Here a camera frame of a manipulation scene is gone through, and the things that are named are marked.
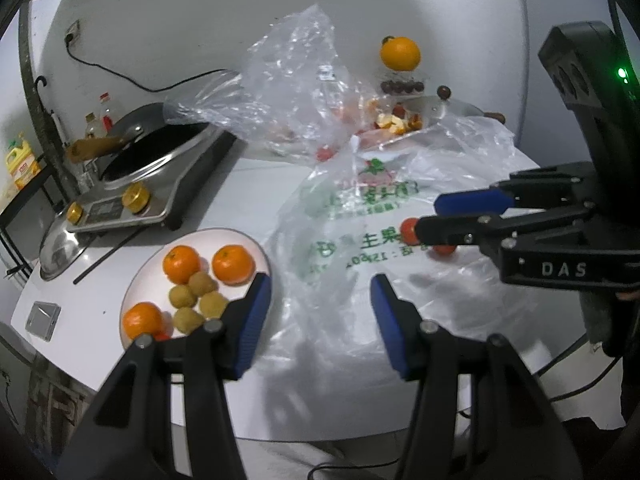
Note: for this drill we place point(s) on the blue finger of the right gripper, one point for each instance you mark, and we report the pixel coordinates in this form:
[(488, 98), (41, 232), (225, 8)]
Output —
[(465, 232), (475, 202)]

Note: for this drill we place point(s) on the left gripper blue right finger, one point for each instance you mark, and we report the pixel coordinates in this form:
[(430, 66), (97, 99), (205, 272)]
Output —
[(387, 310)]

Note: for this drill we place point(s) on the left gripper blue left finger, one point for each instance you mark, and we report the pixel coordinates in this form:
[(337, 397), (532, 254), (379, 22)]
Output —
[(254, 309)]

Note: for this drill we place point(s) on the tan longan fruit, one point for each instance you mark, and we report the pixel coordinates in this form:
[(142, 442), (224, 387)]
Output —
[(181, 296), (213, 304), (201, 283), (186, 320)]

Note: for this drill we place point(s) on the large mandarin orange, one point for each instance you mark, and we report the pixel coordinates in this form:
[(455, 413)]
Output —
[(233, 265)]

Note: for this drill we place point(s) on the red cherry tomato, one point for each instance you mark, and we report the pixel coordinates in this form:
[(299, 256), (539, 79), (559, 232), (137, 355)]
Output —
[(408, 232), (444, 250), (160, 336)]

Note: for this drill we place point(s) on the small mandarin orange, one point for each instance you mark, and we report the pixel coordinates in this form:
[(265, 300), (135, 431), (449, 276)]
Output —
[(143, 318)]

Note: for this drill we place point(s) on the white round plate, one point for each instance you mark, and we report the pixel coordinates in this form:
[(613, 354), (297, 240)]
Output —
[(151, 285)]

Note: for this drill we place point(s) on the flat printed plastic bag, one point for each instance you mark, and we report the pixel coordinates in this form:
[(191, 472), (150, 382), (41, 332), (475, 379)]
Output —
[(323, 372)]

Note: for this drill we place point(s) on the steel saucepan with lid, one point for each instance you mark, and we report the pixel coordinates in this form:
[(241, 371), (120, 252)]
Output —
[(433, 108)]

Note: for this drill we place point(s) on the black chopstick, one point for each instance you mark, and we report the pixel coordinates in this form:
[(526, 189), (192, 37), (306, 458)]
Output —
[(111, 252)]

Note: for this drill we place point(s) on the orange peel pieces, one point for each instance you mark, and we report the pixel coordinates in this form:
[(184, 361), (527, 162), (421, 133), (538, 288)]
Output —
[(399, 121)]

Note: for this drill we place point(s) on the steel induction cooker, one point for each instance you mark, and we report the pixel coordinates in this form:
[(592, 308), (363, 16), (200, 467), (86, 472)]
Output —
[(154, 180)]

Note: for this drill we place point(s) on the clear box of dark fruit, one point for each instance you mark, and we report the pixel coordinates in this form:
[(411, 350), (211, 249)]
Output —
[(397, 84)]

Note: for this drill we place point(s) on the yellow orange on box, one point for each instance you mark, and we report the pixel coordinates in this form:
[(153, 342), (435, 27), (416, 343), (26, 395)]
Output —
[(400, 54)]

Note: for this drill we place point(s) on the steel dome pot lid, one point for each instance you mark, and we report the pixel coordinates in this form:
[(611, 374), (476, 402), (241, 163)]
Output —
[(60, 248)]

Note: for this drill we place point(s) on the grey smartphone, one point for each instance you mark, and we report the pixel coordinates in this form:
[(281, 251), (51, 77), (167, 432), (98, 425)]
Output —
[(42, 320)]

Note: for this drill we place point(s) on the crumpled clear plastic bag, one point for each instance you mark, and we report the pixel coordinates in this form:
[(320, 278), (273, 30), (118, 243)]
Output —
[(293, 95)]

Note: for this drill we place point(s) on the oil bottle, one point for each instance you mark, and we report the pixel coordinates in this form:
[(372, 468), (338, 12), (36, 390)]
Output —
[(93, 127)]

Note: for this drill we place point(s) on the red capped sauce bottle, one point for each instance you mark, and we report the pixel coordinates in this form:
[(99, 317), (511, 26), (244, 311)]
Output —
[(106, 112)]

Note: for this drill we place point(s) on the black umbrella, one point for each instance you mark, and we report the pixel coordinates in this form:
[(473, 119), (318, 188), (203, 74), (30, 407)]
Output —
[(54, 125)]

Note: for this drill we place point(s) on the yellow detergent jug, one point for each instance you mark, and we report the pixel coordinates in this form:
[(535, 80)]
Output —
[(21, 162)]

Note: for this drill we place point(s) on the black wok with wooden handle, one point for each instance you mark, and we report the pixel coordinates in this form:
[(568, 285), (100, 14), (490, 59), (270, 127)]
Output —
[(130, 129)]

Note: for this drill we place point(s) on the left wall socket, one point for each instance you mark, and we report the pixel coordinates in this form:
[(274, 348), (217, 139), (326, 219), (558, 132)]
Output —
[(72, 33)]

